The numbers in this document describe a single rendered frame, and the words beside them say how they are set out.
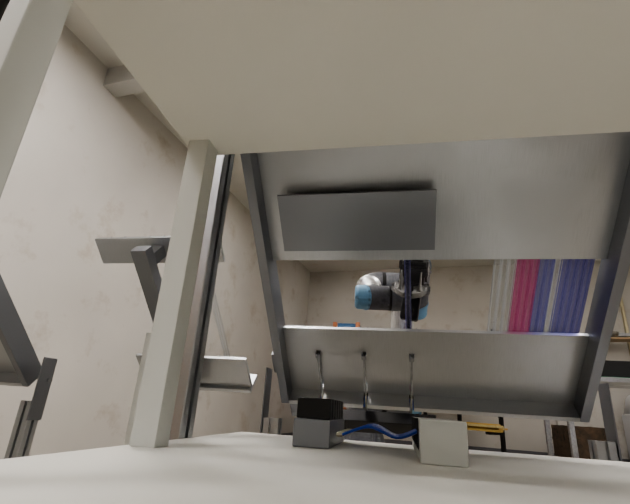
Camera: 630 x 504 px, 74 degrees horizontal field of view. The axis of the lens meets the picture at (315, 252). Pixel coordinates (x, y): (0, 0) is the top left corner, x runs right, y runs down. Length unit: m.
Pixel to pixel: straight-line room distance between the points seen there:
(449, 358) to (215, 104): 0.75
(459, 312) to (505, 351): 9.57
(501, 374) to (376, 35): 0.82
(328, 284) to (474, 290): 3.67
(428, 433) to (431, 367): 0.54
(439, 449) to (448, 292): 10.23
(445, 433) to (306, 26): 0.44
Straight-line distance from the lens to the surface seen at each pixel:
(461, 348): 1.01
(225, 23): 0.45
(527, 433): 10.43
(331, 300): 11.07
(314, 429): 0.59
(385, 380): 1.07
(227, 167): 0.76
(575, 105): 0.57
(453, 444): 0.51
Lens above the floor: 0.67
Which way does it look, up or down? 21 degrees up
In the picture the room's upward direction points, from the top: 4 degrees clockwise
